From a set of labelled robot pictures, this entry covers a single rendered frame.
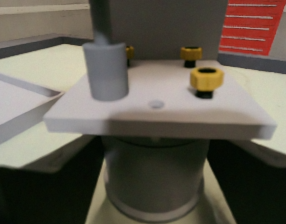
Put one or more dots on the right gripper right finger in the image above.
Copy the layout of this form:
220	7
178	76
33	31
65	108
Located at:
252	179

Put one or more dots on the grey shallow rectangular tray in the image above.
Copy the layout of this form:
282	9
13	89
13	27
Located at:
31	99

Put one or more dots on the grey cylinder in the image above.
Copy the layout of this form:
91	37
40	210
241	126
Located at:
154	180

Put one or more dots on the red and black nut driver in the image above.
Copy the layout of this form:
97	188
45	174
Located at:
105	58

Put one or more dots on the grey metal bracket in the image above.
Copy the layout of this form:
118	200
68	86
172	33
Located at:
158	30

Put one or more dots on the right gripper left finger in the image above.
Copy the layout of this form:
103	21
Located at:
61	188

